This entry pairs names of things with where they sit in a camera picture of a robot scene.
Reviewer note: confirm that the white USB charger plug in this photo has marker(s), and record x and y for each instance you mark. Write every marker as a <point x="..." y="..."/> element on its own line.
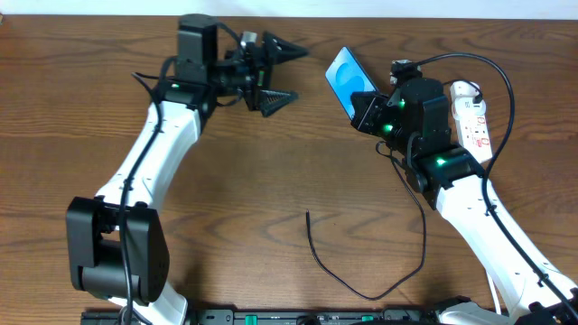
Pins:
<point x="466" y="108"/>

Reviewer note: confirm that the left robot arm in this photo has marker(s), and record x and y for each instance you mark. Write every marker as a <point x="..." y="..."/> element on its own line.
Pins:
<point x="116" y="246"/>

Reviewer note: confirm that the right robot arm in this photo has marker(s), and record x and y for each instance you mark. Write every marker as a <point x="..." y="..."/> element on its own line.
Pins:
<point x="445" y="144"/>

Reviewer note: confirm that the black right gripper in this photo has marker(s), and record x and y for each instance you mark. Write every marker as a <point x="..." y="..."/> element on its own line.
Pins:
<point x="364" y="111"/>

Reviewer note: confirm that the blue Galaxy smartphone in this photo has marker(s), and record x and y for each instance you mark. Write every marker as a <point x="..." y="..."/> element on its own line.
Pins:
<point x="345" y="76"/>

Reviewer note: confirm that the white power strip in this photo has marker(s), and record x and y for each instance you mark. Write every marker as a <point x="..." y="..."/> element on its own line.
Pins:
<point x="473" y="133"/>

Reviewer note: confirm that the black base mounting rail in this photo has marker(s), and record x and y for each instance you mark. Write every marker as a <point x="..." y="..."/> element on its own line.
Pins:
<point x="229" y="317"/>

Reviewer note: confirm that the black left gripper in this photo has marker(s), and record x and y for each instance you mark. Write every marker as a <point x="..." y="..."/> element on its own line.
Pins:
<point x="260" y="73"/>

